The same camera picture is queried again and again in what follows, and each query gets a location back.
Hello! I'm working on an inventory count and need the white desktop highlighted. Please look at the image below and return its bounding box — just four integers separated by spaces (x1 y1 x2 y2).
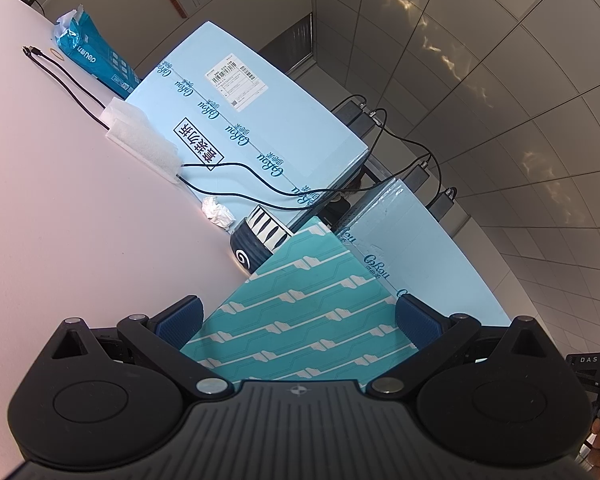
0 0 253 468

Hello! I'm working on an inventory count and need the blue tissue pack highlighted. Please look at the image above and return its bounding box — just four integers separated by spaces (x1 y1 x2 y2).
52 5 142 101

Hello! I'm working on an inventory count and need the black adapter cable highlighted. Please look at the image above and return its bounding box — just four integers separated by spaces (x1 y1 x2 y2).
367 107 442 196

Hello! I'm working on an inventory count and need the light blue labelled carton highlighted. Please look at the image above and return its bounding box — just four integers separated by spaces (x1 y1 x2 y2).
129 21 370 228

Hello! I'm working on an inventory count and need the black usb cable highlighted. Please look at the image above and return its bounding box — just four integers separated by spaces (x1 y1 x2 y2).
22 45 366 211

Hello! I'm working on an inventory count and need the small teal patterned box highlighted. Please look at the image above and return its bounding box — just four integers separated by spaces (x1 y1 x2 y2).
180 225 418 393

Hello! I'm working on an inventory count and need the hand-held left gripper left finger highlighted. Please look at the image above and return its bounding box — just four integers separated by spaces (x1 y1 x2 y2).
42 296 233 403

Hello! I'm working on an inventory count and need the crumpled white tissue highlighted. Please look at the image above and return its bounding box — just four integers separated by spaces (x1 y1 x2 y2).
201 197 237 233

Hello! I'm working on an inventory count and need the dark door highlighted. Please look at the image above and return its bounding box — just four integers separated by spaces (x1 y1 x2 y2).
261 12 314 74

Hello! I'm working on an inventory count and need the black power adapter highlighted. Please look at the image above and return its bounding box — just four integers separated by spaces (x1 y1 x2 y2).
404 160 432 194
352 109 387 139
426 187 459 222
331 97 367 127

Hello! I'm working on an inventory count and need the white foam block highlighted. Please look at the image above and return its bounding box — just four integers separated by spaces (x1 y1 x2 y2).
100 97 183 186

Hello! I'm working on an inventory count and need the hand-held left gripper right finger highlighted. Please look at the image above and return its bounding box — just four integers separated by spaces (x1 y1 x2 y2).
365 295 563 403

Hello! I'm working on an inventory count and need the black and white patterned cup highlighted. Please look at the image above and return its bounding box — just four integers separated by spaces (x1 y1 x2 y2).
230 205 295 276

